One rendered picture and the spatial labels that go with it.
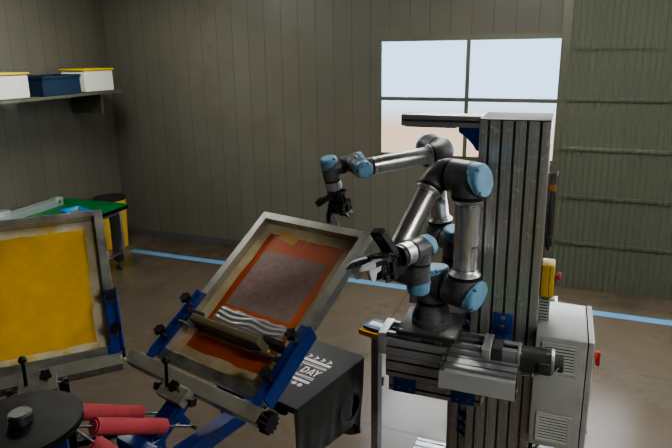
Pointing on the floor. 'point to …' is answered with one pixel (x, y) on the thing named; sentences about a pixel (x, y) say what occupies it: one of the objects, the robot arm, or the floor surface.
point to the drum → (108, 218)
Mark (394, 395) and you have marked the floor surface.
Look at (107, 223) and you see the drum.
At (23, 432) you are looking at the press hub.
